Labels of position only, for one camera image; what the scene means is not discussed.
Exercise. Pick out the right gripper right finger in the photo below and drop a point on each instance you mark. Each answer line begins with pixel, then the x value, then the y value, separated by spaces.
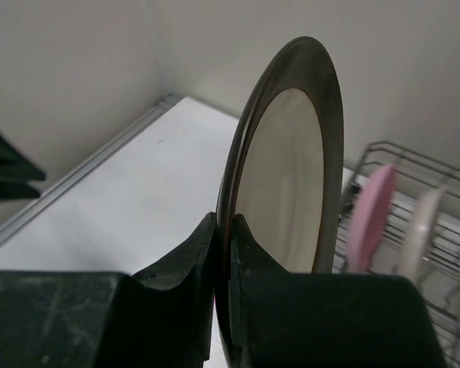
pixel 284 319

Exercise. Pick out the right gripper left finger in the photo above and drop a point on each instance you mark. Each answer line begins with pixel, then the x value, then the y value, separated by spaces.
pixel 160 316

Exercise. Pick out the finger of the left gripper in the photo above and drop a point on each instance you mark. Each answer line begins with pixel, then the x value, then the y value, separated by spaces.
pixel 16 171

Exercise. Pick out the brown rimmed cream plate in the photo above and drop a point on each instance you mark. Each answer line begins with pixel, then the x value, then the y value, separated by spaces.
pixel 284 169

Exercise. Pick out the pink plate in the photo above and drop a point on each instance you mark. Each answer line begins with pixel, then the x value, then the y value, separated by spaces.
pixel 369 218

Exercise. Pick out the beige bowl blue rings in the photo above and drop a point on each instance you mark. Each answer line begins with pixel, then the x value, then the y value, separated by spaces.
pixel 421 234

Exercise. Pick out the grey wire dish rack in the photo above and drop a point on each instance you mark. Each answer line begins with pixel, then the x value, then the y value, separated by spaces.
pixel 421 240

